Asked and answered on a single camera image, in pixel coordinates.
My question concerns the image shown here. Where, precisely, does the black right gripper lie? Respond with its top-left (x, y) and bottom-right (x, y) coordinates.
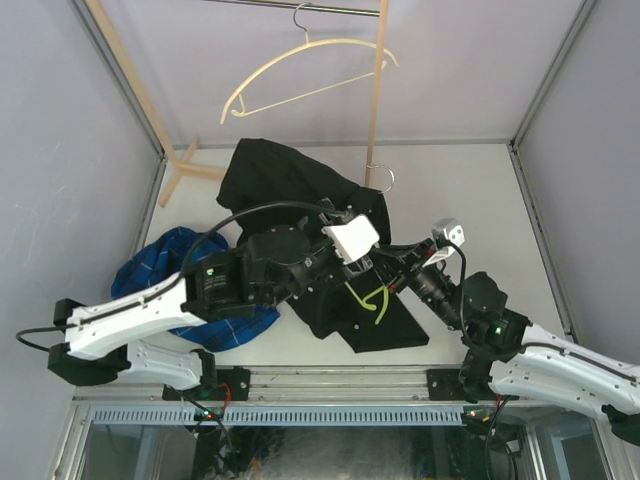
top-left (368, 238), bottom-right (465, 332)

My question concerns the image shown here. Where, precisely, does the black button shirt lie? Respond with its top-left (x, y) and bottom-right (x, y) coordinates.
top-left (217, 138), bottom-right (429, 353)

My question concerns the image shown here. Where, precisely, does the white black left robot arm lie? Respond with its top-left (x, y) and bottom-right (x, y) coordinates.
top-left (47, 215), bottom-right (379, 400)

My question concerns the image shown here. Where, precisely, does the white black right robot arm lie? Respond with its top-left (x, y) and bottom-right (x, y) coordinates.
top-left (370, 239), bottom-right (639, 445)

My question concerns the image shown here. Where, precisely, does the beige plastic hanger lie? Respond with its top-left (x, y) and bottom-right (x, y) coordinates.
top-left (219, 1), bottom-right (400, 125)

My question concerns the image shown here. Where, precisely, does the blue plaid shirt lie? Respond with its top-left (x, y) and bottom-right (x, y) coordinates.
top-left (111, 226), bottom-right (280, 353)

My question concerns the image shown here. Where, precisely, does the metal hanging rod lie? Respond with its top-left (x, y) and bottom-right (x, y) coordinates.
top-left (210, 0), bottom-right (380, 17)

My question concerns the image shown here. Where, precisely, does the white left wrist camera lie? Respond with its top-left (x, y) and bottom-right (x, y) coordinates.
top-left (321, 215), bottom-right (380, 265)

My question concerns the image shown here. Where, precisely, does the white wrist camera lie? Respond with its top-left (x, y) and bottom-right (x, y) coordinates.
top-left (321, 215), bottom-right (380, 265)
top-left (425, 218), bottom-right (465, 266)

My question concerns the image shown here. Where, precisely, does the black right camera cable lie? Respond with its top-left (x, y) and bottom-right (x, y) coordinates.
top-left (444, 242), bottom-right (476, 341)

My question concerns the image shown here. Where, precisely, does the black camera cable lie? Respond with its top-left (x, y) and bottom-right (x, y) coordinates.
top-left (179, 200), bottom-right (346, 281)
top-left (444, 242), bottom-right (476, 341)

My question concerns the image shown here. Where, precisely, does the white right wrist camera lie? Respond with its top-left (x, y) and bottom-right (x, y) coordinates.
top-left (425, 218), bottom-right (465, 266)

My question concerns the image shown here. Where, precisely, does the black left camera cable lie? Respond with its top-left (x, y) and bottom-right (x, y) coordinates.
top-left (179, 200), bottom-right (346, 281)

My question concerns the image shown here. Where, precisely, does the aluminium extrusion rail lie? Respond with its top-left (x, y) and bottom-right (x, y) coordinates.
top-left (72, 363), bottom-right (615, 405)

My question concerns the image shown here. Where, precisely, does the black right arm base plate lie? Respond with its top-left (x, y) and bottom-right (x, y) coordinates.
top-left (426, 368), bottom-right (497, 403)

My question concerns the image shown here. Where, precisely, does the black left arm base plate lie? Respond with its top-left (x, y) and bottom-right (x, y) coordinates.
top-left (187, 366), bottom-right (251, 401)

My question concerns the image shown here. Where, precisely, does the wooden clothes rack frame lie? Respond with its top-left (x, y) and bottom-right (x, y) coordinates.
top-left (84, 1), bottom-right (398, 208)

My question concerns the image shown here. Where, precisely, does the blue slotted cable duct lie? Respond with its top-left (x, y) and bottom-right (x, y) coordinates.
top-left (92, 405), bottom-right (464, 427)

